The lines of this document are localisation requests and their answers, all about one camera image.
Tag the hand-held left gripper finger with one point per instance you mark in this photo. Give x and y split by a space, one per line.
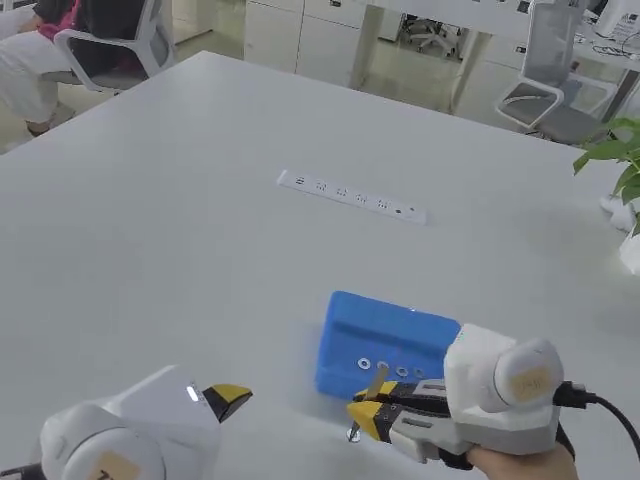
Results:
227 397

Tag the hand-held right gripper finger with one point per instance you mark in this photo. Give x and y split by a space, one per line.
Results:
415 392
400 425

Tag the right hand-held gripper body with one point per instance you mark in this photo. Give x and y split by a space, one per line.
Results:
495 380

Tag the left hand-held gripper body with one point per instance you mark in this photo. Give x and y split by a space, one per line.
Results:
150 425

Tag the blue container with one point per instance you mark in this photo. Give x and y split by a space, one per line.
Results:
385 325

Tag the person's right hand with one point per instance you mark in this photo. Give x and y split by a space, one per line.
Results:
520 465

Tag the white table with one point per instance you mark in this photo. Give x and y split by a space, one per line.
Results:
165 240

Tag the white plant pot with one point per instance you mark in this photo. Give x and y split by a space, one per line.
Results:
631 250

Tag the white power strip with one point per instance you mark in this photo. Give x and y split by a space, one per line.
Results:
350 196

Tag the green plant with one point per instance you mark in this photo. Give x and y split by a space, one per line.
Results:
620 150

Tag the white mesh office chair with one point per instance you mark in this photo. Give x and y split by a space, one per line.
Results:
545 75
115 50

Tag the office chair base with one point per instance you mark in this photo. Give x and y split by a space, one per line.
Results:
427 30

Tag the white office desk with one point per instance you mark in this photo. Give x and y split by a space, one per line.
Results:
310 30

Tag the white monitor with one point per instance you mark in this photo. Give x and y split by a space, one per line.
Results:
617 17

